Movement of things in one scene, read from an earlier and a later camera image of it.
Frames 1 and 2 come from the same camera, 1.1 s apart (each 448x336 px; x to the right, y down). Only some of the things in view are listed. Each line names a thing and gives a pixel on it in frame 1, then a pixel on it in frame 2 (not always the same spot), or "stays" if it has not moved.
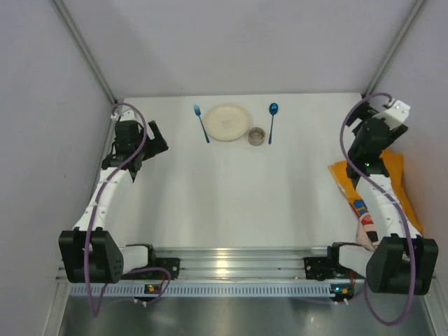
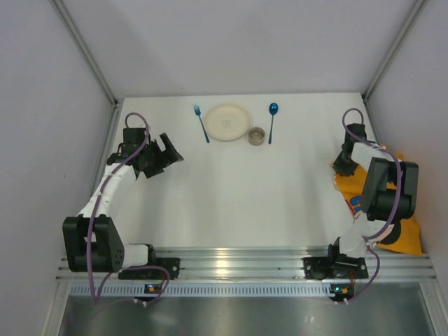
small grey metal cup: (256, 136) stays
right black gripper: (361, 117) → (344, 166)
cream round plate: (227, 122) stays
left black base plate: (172, 264) stays
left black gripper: (148, 141) → (161, 156)
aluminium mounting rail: (240, 262) stays
